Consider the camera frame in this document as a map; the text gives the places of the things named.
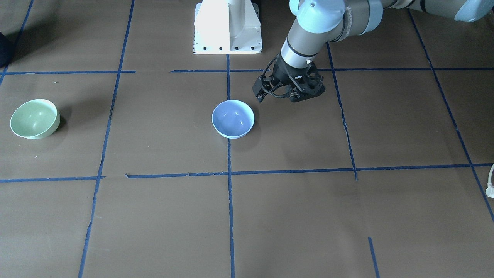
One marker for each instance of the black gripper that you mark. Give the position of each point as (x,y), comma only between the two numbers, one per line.
(280,73)

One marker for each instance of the blue bowl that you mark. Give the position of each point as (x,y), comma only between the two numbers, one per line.
(232,119)

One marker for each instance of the green bowl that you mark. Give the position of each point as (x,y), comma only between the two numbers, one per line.
(35,119)

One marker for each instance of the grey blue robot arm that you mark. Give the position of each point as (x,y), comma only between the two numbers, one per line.
(320,21)

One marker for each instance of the blue saucepan with lid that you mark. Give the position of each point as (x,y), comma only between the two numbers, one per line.
(6,50)

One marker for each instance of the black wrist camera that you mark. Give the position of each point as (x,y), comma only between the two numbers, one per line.
(265,86)

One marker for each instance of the white pedestal column base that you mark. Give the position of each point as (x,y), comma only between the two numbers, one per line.
(227,27)

